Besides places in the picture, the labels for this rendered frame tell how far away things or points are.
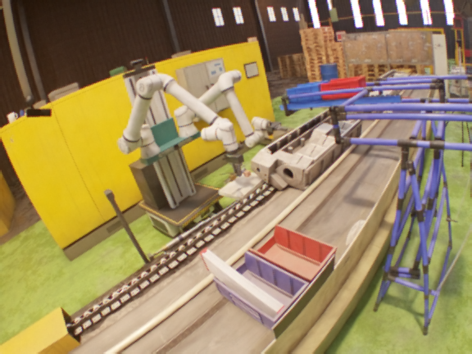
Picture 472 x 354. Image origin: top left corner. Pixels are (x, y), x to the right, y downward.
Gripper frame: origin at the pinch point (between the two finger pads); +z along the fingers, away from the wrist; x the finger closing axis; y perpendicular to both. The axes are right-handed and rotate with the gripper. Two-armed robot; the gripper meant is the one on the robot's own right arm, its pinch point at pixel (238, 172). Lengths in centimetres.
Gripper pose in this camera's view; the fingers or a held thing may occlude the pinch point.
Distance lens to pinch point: 164.6
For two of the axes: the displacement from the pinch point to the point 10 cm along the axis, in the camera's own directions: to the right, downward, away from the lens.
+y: -7.0, 4.6, -5.4
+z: 2.3, 8.7, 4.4
